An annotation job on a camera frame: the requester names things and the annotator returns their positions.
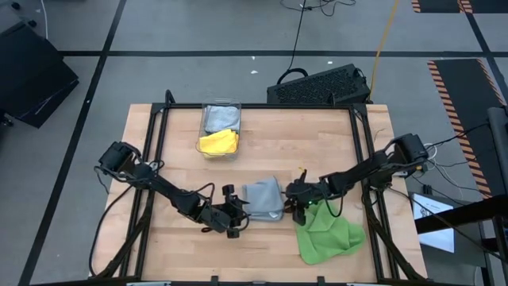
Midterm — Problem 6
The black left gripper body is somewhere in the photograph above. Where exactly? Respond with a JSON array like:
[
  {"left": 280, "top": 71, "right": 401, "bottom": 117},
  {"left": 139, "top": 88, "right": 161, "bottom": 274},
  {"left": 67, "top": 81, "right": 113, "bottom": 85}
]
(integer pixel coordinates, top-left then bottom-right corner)
[{"left": 197, "top": 193, "right": 250, "bottom": 235}]

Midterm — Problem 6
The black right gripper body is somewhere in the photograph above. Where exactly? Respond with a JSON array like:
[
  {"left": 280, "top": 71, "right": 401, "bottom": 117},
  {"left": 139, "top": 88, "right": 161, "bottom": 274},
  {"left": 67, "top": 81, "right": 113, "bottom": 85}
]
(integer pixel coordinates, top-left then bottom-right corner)
[{"left": 284, "top": 179, "right": 331, "bottom": 218}]

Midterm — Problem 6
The smooth grey microfiber towel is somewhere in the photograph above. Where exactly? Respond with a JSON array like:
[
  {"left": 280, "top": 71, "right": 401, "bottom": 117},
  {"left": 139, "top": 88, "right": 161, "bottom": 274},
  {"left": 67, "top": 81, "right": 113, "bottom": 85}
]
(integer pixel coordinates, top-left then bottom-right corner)
[{"left": 241, "top": 176, "right": 286, "bottom": 222}]

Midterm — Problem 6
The bright green microfiber towel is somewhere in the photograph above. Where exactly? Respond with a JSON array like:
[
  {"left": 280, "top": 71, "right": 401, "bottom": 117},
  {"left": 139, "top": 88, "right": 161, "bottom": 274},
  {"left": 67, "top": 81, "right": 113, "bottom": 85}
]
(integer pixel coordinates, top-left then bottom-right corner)
[{"left": 294, "top": 198, "right": 368, "bottom": 266}]

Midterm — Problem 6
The yellow microfiber towel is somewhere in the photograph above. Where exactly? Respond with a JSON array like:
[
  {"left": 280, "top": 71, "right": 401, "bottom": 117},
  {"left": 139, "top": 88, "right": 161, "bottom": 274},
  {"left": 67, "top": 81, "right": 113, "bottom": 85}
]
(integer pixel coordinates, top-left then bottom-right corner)
[{"left": 198, "top": 128, "right": 241, "bottom": 157}]

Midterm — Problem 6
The grey waffle-weave towel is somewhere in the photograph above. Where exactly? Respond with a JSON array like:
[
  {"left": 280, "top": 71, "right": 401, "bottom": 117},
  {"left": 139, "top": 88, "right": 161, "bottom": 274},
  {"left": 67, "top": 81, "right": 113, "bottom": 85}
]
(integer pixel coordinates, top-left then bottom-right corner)
[{"left": 202, "top": 104, "right": 242, "bottom": 134}]

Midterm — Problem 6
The clear plastic bin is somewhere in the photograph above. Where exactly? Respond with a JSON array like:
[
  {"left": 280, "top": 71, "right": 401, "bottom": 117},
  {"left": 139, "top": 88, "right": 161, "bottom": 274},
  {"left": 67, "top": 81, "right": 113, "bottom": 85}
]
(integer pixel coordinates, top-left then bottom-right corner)
[{"left": 194, "top": 99, "right": 243, "bottom": 161}]

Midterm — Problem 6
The white printed sign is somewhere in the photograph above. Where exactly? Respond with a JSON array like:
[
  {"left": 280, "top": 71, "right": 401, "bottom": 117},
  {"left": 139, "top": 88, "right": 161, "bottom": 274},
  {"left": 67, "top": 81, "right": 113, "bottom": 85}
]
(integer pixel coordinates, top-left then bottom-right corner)
[{"left": 412, "top": 192, "right": 456, "bottom": 254}]

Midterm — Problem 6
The black metal beam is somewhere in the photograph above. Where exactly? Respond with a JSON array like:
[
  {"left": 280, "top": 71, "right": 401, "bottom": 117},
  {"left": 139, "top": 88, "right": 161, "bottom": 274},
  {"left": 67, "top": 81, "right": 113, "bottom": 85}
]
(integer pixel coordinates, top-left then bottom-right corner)
[{"left": 414, "top": 193, "right": 508, "bottom": 235}]

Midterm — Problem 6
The black orange-striped floor mat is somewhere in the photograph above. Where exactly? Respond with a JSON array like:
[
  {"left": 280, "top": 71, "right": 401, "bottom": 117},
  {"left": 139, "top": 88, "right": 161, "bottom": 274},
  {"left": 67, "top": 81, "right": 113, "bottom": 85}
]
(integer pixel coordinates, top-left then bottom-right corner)
[
  {"left": 411, "top": 0, "right": 508, "bottom": 14},
  {"left": 427, "top": 58, "right": 508, "bottom": 199}
]

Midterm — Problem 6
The large black case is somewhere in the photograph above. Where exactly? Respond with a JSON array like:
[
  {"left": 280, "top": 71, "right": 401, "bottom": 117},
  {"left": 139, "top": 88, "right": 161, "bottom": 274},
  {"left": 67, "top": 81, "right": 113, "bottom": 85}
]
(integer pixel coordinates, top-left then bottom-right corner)
[{"left": 0, "top": 21, "right": 80, "bottom": 129}]

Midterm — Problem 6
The black metal table frame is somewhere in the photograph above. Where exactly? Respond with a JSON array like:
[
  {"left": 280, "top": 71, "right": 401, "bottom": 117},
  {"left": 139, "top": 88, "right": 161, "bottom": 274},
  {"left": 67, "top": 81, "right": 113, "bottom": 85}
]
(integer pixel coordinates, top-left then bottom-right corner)
[{"left": 89, "top": 89, "right": 429, "bottom": 286}]

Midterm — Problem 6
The black floor cable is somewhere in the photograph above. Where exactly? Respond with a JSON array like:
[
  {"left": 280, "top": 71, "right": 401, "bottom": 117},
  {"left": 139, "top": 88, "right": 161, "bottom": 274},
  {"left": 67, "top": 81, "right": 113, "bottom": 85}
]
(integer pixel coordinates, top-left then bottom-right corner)
[{"left": 276, "top": 0, "right": 310, "bottom": 85}]

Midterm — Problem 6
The yellow cable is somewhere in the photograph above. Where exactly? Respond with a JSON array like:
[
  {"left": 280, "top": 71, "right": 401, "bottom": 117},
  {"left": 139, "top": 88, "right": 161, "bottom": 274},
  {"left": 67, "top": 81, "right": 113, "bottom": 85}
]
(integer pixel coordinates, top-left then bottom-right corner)
[{"left": 368, "top": 0, "right": 400, "bottom": 101}]

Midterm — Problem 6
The white floor cable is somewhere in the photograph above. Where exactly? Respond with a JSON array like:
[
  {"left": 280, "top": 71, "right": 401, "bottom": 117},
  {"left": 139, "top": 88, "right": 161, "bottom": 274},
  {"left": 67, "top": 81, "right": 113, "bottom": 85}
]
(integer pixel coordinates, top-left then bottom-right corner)
[{"left": 39, "top": 0, "right": 49, "bottom": 41}]

